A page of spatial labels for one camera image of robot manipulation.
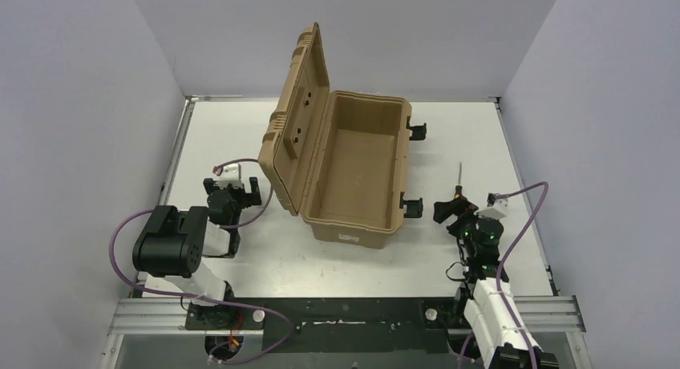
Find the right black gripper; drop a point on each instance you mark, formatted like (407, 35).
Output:
(444, 210)

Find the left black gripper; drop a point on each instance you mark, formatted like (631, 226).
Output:
(232, 190)

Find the yellow black handled screwdriver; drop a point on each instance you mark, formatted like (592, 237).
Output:
(459, 188)

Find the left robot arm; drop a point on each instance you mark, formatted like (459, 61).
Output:
(174, 244)

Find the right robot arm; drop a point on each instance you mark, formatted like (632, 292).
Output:
(485, 299)

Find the tan plastic tool box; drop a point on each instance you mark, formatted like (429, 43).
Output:
(338, 159)

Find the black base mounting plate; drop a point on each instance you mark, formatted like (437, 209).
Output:
(434, 325)

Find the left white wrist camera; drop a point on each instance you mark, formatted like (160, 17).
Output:
(228, 176)

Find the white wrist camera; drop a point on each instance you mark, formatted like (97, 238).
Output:
(228, 176)
(496, 208)

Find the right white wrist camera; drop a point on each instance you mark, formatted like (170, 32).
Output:
(496, 208)

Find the aluminium front rail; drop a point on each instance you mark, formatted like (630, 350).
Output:
(165, 316)

